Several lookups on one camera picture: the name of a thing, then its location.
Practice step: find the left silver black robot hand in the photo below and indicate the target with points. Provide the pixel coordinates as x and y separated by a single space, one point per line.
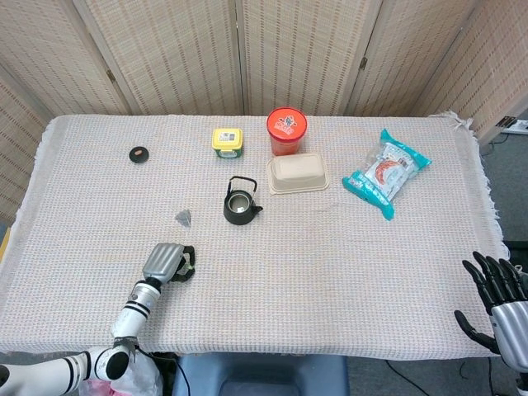
163 262

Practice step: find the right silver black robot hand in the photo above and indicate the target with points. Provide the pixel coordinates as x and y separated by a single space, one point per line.
511 326

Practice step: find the grey pyramid tea bag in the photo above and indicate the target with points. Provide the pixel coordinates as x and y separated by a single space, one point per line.
183 217

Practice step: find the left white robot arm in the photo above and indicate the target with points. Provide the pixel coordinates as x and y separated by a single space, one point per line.
132 313

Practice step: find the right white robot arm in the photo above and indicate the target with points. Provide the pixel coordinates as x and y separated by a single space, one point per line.
524 381

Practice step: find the black teapot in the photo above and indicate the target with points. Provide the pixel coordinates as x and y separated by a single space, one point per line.
241 212

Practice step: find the black teapot lid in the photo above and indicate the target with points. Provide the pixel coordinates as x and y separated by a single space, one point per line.
139 154

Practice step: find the clear plastic bag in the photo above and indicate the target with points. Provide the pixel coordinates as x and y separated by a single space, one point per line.
142 381

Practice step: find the yellow lidded container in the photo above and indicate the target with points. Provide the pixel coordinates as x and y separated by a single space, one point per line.
227 142

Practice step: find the yellow board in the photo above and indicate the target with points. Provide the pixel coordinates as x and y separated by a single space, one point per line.
3 247

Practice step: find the beige pulp food box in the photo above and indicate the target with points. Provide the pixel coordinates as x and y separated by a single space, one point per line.
298 172

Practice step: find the woven beige tablecloth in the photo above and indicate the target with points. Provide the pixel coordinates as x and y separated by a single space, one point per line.
330 268

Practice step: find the red lidded tub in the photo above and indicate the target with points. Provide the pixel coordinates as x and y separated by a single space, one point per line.
287 128

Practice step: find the teal snack package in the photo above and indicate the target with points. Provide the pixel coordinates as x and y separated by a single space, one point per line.
385 175

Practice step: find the white power strip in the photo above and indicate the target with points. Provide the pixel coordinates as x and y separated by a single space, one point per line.
520 125

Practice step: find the bamboo folding screen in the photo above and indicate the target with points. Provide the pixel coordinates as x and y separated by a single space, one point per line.
185 53

